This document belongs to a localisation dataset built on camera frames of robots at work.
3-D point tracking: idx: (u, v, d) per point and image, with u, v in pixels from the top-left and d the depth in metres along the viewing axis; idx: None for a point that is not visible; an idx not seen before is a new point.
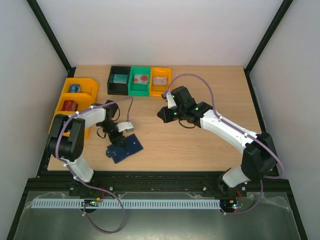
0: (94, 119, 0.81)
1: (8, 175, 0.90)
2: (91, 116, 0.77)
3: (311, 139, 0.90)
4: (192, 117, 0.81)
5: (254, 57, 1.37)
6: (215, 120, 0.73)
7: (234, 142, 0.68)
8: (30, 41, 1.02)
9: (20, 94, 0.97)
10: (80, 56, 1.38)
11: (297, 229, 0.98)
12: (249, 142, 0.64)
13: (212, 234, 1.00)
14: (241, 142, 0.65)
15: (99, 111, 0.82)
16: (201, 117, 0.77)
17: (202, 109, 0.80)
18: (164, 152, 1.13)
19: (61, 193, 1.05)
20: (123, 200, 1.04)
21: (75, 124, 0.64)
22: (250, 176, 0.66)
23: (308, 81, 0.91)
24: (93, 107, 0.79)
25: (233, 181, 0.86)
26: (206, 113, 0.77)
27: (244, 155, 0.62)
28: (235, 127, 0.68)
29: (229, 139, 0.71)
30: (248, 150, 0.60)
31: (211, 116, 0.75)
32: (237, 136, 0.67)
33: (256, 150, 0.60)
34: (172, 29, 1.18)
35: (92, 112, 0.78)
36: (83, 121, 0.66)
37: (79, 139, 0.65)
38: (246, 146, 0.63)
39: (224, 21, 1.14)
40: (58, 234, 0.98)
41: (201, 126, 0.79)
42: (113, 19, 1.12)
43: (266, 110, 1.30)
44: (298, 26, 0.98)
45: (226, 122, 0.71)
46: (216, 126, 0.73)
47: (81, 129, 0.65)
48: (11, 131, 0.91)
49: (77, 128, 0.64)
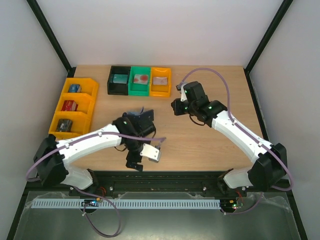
0: (96, 147, 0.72)
1: (8, 175, 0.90)
2: (91, 147, 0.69)
3: (311, 139, 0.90)
4: (204, 115, 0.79)
5: (254, 57, 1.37)
6: (229, 123, 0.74)
7: (246, 149, 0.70)
8: (29, 40, 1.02)
9: (19, 94, 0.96)
10: (79, 56, 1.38)
11: (297, 229, 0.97)
12: (263, 152, 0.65)
13: (212, 234, 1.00)
14: (255, 151, 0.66)
15: (108, 139, 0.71)
16: (215, 118, 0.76)
17: (215, 109, 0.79)
18: (164, 152, 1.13)
19: (61, 193, 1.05)
20: (115, 201, 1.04)
21: (53, 161, 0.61)
22: (256, 186, 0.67)
23: (308, 81, 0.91)
24: (100, 134, 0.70)
25: (235, 181, 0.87)
26: (219, 114, 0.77)
27: (255, 164, 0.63)
28: (251, 135, 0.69)
29: (241, 145, 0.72)
30: (261, 161, 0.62)
31: (225, 118, 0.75)
32: (251, 144, 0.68)
33: (268, 161, 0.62)
34: (172, 29, 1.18)
35: (95, 140, 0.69)
36: (60, 163, 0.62)
37: (52, 177, 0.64)
38: (259, 156, 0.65)
39: (224, 21, 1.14)
40: (59, 234, 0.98)
41: (212, 126, 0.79)
42: (113, 19, 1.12)
43: (266, 110, 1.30)
44: (298, 26, 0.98)
45: (240, 127, 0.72)
46: (229, 129, 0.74)
47: (55, 170, 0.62)
48: (10, 131, 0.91)
49: (52, 166, 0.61)
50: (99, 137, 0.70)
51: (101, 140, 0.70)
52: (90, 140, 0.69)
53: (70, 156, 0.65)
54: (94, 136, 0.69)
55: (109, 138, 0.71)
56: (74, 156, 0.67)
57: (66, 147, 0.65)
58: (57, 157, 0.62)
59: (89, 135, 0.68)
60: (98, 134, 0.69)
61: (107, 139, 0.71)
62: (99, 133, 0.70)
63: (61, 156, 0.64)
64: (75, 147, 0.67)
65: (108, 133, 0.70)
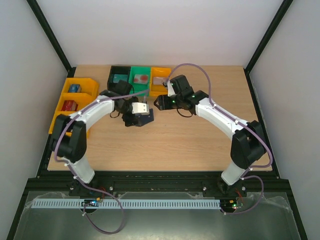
0: (99, 114, 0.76)
1: (8, 175, 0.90)
2: (96, 113, 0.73)
3: (311, 139, 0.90)
4: (188, 104, 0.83)
5: (254, 57, 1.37)
6: (209, 107, 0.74)
7: (225, 129, 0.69)
8: (29, 39, 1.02)
9: (20, 93, 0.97)
10: (79, 56, 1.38)
11: (297, 230, 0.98)
12: (239, 128, 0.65)
13: (212, 234, 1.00)
14: (231, 128, 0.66)
15: (106, 105, 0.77)
16: (197, 104, 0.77)
17: (198, 96, 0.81)
18: (164, 152, 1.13)
19: (61, 193, 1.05)
20: (121, 200, 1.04)
21: (76, 126, 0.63)
22: (239, 163, 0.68)
23: (308, 81, 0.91)
24: (98, 101, 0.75)
25: (229, 177, 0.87)
26: (201, 100, 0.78)
27: (233, 140, 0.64)
28: (228, 114, 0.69)
29: (221, 126, 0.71)
30: (237, 136, 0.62)
31: (205, 103, 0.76)
32: (228, 123, 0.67)
33: (244, 136, 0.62)
34: (172, 29, 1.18)
35: (98, 107, 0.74)
36: (84, 125, 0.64)
37: (79, 143, 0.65)
38: (235, 132, 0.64)
39: (224, 21, 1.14)
40: (58, 234, 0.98)
41: (196, 113, 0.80)
42: (113, 19, 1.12)
43: (266, 110, 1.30)
44: (298, 26, 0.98)
45: (220, 109, 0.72)
46: (210, 113, 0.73)
47: (82, 134, 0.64)
48: (11, 131, 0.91)
49: (77, 132, 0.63)
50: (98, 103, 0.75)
51: (102, 105, 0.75)
52: (93, 106, 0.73)
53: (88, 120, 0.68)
54: (94, 104, 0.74)
55: (107, 103, 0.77)
56: (88, 124, 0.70)
57: (80, 116, 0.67)
58: (79, 121, 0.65)
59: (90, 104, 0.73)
60: (96, 102, 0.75)
61: (106, 104, 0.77)
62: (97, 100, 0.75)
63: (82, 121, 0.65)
64: (87, 114, 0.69)
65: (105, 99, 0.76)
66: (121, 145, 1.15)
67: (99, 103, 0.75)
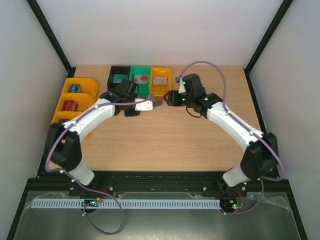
0: (98, 120, 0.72)
1: (8, 175, 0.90)
2: (93, 120, 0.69)
3: (311, 139, 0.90)
4: (200, 107, 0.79)
5: (253, 57, 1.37)
6: (223, 114, 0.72)
7: (238, 138, 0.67)
8: (29, 39, 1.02)
9: (20, 93, 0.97)
10: (79, 56, 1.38)
11: (297, 230, 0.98)
12: (254, 140, 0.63)
13: (212, 234, 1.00)
14: (245, 139, 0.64)
15: (105, 111, 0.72)
16: (209, 109, 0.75)
17: (211, 100, 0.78)
18: (164, 152, 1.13)
19: (61, 193, 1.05)
20: (121, 200, 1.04)
21: (68, 137, 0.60)
22: (248, 175, 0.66)
23: (308, 81, 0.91)
24: (96, 107, 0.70)
25: (232, 178, 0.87)
26: (214, 105, 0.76)
27: (246, 152, 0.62)
28: (243, 124, 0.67)
29: (233, 135, 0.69)
30: (251, 148, 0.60)
31: (219, 108, 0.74)
32: (242, 133, 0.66)
33: (259, 149, 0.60)
34: (172, 29, 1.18)
35: (95, 114, 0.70)
36: (77, 138, 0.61)
37: (72, 153, 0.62)
38: (250, 144, 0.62)
39: (224, 21, 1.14)
40: (58, 234, 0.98)
41: (207, 116, 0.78)
42: (113, 19, 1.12)
43: (266, 110, 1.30)
44: (298, 26, 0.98)
45: (234, 117, 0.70)
46: (222, 119, 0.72)
47: (74, 145, 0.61)
48: (11, 131, 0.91)
49: (69, 144, 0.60)
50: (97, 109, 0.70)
51: (100, 111, 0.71)
52: (90, 112, 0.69)
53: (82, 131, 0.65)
54: (93, 109, 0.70)
55: (107, 108, 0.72)
56: (83, 133, 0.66)
57: (74, 125, 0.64)
58: (72, 132, 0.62)
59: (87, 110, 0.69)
60: (94, 107, 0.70)
61: (105, 109, 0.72)
62: (95, 105, 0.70)
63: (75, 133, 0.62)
64: (82, 123, 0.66)
65: (104, 103, 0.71)
66: (121, 145, 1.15)
67: (97, 109, 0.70)
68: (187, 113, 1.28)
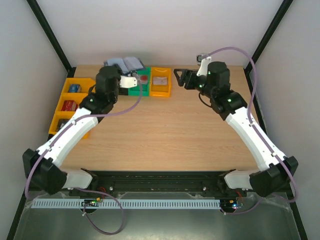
0: (77, 136, 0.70)
1: (8, 175, 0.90)
2: (71, 138, 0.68)
3: (311, 139, 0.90)
4: (220, 107, 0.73)
5: (253, 57, 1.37)
6: (246, 123, 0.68)
7: (258, 155, 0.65)
8: (29, 39, 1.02)
9: (20, 93, 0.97)
10: (79, 56, 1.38)
11: (297, 230, 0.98)
12: (275, 162, 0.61)
13: (212, 234, 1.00)
14: (266, 159, 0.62)
15: (84, 125, 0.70)
16: (232, 114, 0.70)
17: (235, 102, 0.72)
18: (164, 152, 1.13)
19: (61, 193, 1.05)
20: (121, 200, 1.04)
21: (43, 166, 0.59)
22: (257, 190, 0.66)
23: (308, 81, 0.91)
24: (74, 122, 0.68)
25: (235, 182, 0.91)
26: (238, 110, 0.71)
27: (264, 173, 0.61)
28: (266, 142, 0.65)
29: (253, 150, 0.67)
30: (270, 172, 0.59)
31: (243, 116, 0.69)
32: (263, 152, 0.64)
33: (277, 173, 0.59)
34: (172, 29, 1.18)
35: (73, 131, 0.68)
36: (52, 166, 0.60)
37: (52, 180, 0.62)
38: (270, 167, 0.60)
39: (224, 21, 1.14)
40: (58, 234, 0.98)
41: (226, 120, 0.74)
42: (113, 19, 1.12)
43: (266, 110, 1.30)
44: (298, 26, 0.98)
45: (257, 130, 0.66)
46: (244, 130, 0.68)
47: (51, 172, 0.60)
48: (11, 131, 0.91)
49: (45, 172, 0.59)
50: (74, 125, 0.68)
51: (77, 128, 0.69)
52: (67, 131, 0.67)
53: (58, 155, 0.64)
54: (70, 126, 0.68)
55: (85, 121, 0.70)
56: (61, 155, 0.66)
57: (49, 150, 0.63)
58: (48, 160, 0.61)
59: (63, 129, 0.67)
60: (72, 123, 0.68)
61: (83, 123, 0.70)
62: (72, 122, 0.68)
63: (50, 160, 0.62)
64: (58, 146, 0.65)
65: (81, 118, 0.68)
66: (121, 145, 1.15)
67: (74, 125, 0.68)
68: (187, 113, 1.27)
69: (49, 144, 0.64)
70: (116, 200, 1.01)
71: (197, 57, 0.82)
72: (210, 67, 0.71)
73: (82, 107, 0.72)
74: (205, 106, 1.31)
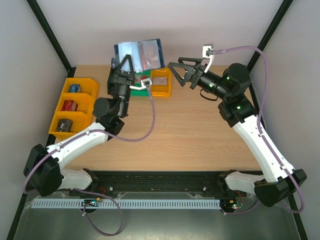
0: (87, 145, 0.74)
1: (8, 175, 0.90)
2: (81, 145, 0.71)
3: (311, 139, 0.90)
4: (229, 113, 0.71)
5: (253, 57, 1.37)
6: (255, 133, 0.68)
7: (265, 167, 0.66)
8: (29, 39, 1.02)
9: (20, 93, 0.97)
10: (79, 56, 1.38)
11: (297, 230, 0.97)
12: (283, 176, 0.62)
13: (212, 234, 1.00)
14: (275, 173, 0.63)
15: (96, 137, 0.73)
16: (241, 122, 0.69)
17: (244, 110, 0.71)
18: (164, 152, 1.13)
19: (61, 193, 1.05)
20: (117, 201, 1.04)
21: (48, 164, 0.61)
22: (262, 199, 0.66)
23: (308, 81, 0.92)
24: (87, 132, 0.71)
25: (236, 185, 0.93)
26: (247, 118, 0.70)
27: (271, 186, 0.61)
28: (275, 154, 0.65)
29: (260, 160, 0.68)
30: (280, 185, 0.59)
31: (252, 126, 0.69)
32: (272, 164, 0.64)
33: (286, 187, 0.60)
34: (172, 29, 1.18)
35: (84, 140, 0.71)
36: (56, 166, 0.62)
37: (50, 180, 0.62)
38: (278, 180, 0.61)
39: (224, 21, 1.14)
40: (58, 234, 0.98)
41: (233, 126, 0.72)
42: (113, 19, 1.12)
43: (266, 110, 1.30)
44: (298, 26, 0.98)
45: (266, 141, 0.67)
46: (252, 140, 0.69)
47: (52, 173, 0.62)
48: (11, 131, 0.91)
49: (47, 171, 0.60)
50: (87, 135, 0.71)
51: (90, 138, 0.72)
52: (79, 138, 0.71)
53: (64, 157, 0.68)
54: (83, 135, 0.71)
55: (98, 134, 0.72)
56: (67, 158, 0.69)
57: (58, 150, 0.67)
58: (52, 160, 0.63)
59: (77, 136, 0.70)
60: (85, 133, 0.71)
61: (96, 136, 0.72)
62: (86, 132, 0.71)
63: (56, 159, 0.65)
64: (66, 149, 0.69)
65: (96, 131, 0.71)
66: (121, 145, 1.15)
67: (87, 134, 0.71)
68: (187, 113, 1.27)
69: (59, 145, 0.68)
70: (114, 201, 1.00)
71: (206, 50, 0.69)
72: (231, 73, 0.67)
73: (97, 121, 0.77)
74: (205, 106, 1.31)
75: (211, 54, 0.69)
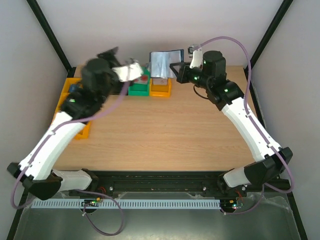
0: (61, 142, 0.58)
1: (8, 175, 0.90)
2: (53, 148, 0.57)
3: (311, 139, 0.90)
4: (217, 96, 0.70)
5: (254, 57, 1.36)
6: (243, 113, 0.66)
7: (253, 146, 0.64)
8: (29, 38, 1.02)
9: (20, 93, 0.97)
10: (79, 57, 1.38)
11: (297, 230, 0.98)
12: (270, 153, 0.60)
13: (212, 234, 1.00)
14: (262, 150, 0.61)
15: (67, 128, 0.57)
16: (228, 104, 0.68)
17: (231, 92, 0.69)
18: (164, 152, 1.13)
19: (61, 193, 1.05)
20: (119, 200, 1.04)
21: (26, 183, 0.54)
22: (252, 181, 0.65)
23: (308, 81, 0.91)
24: (52, 132, 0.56)
25: (234, 181, 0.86)
26: (234, 100, 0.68)
27: (258, 165, 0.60)
28: (262, 133, 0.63)
29: (248, 140, 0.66)
30: (266, 163, 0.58)
31: (239, 107, 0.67)
32: (259, 142, 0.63)
33: (272, 164, 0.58)
34: (172, 28, 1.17)
35: (55, 139, 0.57)
36: (34, 184, 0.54)
37: (38, 193, 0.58)
38: (265, 158, 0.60)
39: (224, 20, 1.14)
40: (58, 234, 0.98)
41: (222, 110, 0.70)
42: (113, 19, 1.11)
43: (266, 110, 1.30)
44: (298, 26, 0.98)
45: (254, 120, 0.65)
46: (240, 120, 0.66)
47: (35, 189, 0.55)
48: (11, 130, 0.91)
49: (28, 190, 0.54)
50: (54, 135, 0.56)
51: (60, 135, 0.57)
52: (46, 142, 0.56)
53: (41, 172, 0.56)
54: (50, 137, 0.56)
55: (68, 130, 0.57)
56: (46, 167, 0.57)
57: (30, 166, 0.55)
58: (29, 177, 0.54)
59: (43, 140, 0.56)
60: (51, 133, 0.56)
61: (66, 131, 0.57)
62: (51, 132, 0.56)
63: (30, 178, 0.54)
64: (38, 161, 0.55)
65: (60, 126, 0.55)
66: (121, 144, 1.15)
67: (54, 134, 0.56)
68: (187, 113, 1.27)
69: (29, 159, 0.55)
70: (115, 200, 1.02)
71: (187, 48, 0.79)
72: (205, 56, 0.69)
73: (63, 110, 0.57)
74: (205, 105, 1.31)
75: (192, 50, 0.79)
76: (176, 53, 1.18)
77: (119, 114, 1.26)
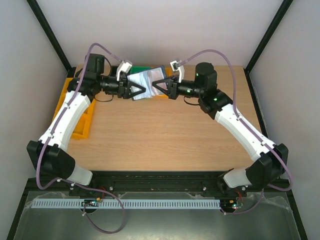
0: (74, 117, 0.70)
1: (8, 175, 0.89)
2: (69, 119, 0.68)
3: (311, 140, 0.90)
4: (208, 106, 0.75)
5: (254, 57, 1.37)
6: (234, 117, 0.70)
7: (248, 147, 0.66)
8: (28, 38, 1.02)
9: (20, 93, 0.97)
10: (79, 57, 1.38)
11: (297, 230, 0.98)
12: (265, 151, 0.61)
13: (212, 234, 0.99)
14: (256, 149, 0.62)
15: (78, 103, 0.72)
16: (219, 111, 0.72)
17: (221, 101, 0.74)
18: (164, 152, 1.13)
19: (61, 193, 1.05)
20: (123, 200, 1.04)
21: (52, 152, 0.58)
22: (254, 182, 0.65)
23: (308, 81, 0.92)
24: (67, 105, 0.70)
25: (234, 182, 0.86)
26: (225, 107, 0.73)
27: (256, 164, 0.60)
28: (255, 132, 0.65)
29: (243, 141, 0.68)
30: (262, 160, 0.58)
31: (229, 112, 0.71)
32: (253, 142, 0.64)
33: (269, 161, 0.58)
34: (173, 29, 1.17)
35: (69, 112, 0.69)
36: (59, 150, 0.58)
37: (62, 165, 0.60)
38: (261, 155, 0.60)
39: (224, 21, 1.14)
40: (58, 234, 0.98)
41: (215, 119, 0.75)
42: (113, 19, 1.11)
43: (266, 110, 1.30)
44: (298, 26, 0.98)
45: (245, 122, 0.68)
46: (233, 124, 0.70)
47: (60, 157, 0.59)
48: (11, 130, 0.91)
49: (54, 158, 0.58)
50: (69, 109, 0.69)
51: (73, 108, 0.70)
52: (64, 115, 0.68)
53: (62, 140, 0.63)
54: (65, 110, 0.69)
55: (79, 103, 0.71)
56: (65, 139, 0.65)
57: (52, 137, 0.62)
58: (53, 147, 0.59)
59: (60, 114, 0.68)
60: (66, 107, 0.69)
61: (77, 105, 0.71)
62: (65, 105, 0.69)
63: (56, 146, 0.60)
64: (59, 131, 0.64)
65: (73, 100, 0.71)
66: (121, 145, 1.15)
67: (68, 106, 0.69)
68: (187, 114, 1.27)
69: (50, 132, 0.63)
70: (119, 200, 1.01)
71: (173, 65, 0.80)
72: (198, 69, 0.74)
73: (70, 90, 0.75)
74: None
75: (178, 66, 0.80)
76: (156, 70, 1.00)
77: (119, 114, 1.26)
